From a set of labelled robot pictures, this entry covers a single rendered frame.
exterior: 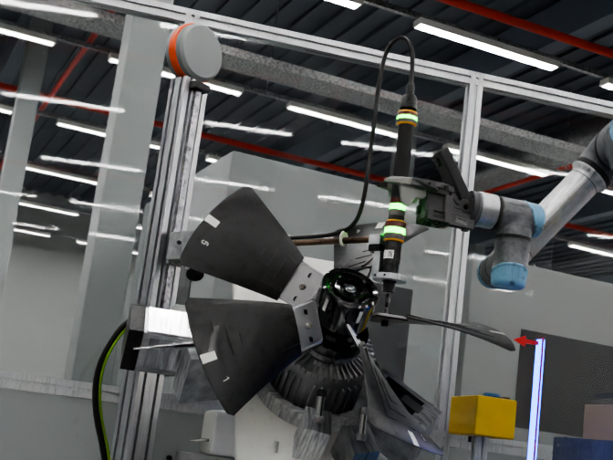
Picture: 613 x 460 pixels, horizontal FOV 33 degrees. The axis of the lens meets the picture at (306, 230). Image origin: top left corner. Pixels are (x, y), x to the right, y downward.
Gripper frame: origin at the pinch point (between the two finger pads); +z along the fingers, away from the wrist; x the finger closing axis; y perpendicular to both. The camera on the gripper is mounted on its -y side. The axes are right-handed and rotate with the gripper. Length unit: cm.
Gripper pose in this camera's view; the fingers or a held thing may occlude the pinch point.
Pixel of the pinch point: (387, 180)
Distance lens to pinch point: 216.7
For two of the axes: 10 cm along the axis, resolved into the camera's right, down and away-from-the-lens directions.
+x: -2.5, 1.7, 9.5
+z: -9.6, -1.8, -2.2
